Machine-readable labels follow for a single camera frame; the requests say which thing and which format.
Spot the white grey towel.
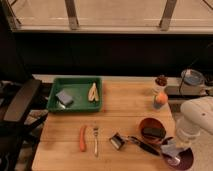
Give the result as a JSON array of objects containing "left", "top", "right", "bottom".
[{"left": 161, "top": 138, "right": 188, "bottom": 158}]

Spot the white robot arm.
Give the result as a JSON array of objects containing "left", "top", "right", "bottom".
[{"left": 175, "top": 96, "right": 213, "bottom": 148}]

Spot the orange bowl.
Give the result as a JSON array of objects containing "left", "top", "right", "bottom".
[{"left": 138, "top": 118, "right": 166, "bottom": 144}]

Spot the black sponge in bowl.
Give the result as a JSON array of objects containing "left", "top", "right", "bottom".
[{"left": 142, "top": 128, "right": 165, "bottom": 138}]

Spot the yellow banana peel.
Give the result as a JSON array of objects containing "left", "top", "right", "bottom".
[{"left": 88, "top": 83, "right": 99, "bottom": 102}]

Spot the green plastic tray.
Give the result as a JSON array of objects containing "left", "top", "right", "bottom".
[{"left": 47, "top": 77, "right": 102, "bottom": 113}]

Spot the blue sponge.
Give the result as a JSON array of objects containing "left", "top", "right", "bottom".
[{"left": 56, "top": 90, "right": 73, "bottom": 106}]

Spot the cup of red items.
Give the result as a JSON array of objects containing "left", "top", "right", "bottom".
[{"left": 153, "top": 75, "right": 167, "bottom": 93}]

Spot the orange ball on cup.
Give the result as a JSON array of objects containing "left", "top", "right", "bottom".
[{"left": 153, "top": 92, "right": 168, "bottom": 109}]

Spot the silver fork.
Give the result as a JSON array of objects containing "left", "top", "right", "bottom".
[{"left": 93, "top": 127, "right": 99, "bottom": 157}]

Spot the orange carrot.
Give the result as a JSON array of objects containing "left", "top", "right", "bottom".
[{"left": 79, "top": 125, "right": 87, "bottom": 152}]

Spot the round metal dish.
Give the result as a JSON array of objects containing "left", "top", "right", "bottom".
[{"left": 181, "top": 69, "right": 204, "bottom": 86}]

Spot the black office chair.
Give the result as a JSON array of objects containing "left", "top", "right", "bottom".
[{"left": 0, "top": 79, "right": 47, "bottom": 171}]

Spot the black handled knife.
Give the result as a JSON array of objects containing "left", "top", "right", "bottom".
[{"left": 127, "top": 136, "right": 160, "bottom": 156}]

